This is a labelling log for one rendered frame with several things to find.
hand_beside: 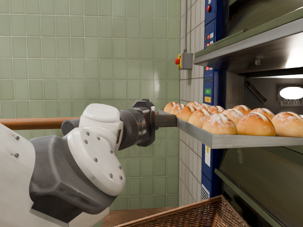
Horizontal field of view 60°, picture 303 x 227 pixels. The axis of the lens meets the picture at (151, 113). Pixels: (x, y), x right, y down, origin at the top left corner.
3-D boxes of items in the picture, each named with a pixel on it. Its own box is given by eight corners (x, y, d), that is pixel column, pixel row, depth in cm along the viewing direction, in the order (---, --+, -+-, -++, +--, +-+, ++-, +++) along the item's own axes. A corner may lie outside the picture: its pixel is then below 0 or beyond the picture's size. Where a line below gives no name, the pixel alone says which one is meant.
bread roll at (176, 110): (195, 122, 81) (195, 104, 80) (174, 123, 80) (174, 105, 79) (185, 118, 91) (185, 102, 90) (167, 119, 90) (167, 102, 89)
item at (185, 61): (188, 70, 174) (188, 54, 173) (192, 69, 164) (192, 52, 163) (177, 70, 173) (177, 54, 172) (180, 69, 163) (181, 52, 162)
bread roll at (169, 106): (185, 118, 91) (185, 102, 91) (166, 118, 90) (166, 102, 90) (178, 115, 101) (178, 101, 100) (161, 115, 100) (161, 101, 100)
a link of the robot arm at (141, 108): (161, 147, 68) (139, 158, 58) (129, 144, 72) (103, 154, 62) (161, 99, 67) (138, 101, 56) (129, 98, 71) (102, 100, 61)
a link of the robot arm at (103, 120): (121, 106, 54) (119, 125, 41) (112, 147, 56) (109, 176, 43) (89, 100, 53) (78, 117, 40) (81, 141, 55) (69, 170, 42)
